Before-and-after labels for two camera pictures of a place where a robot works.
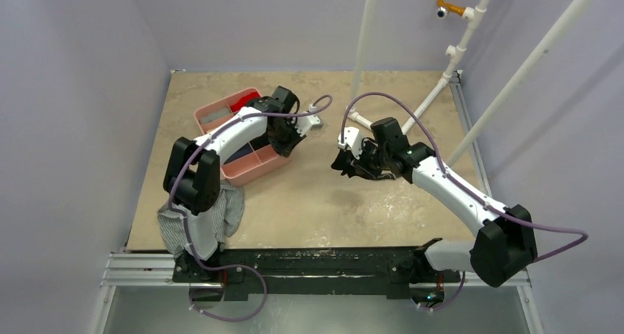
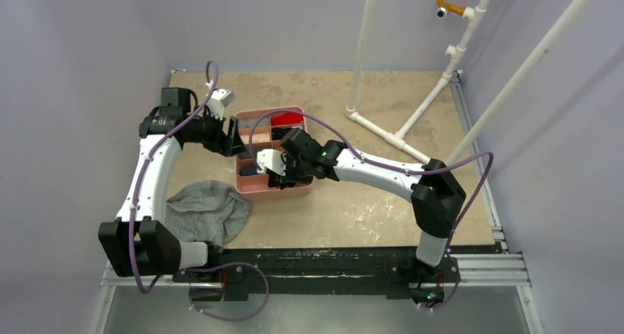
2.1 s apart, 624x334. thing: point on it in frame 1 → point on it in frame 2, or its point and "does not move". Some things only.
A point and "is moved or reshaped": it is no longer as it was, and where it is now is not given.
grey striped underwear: [227, 213] does not move
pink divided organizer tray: [255, 160] is moved or reshaped
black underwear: [344, 162] is moved or reshaped
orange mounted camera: [444, 6] does not move
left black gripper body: [285, 137] → [207, 131]
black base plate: [372, 270] does not move
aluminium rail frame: [160, 269] does not move
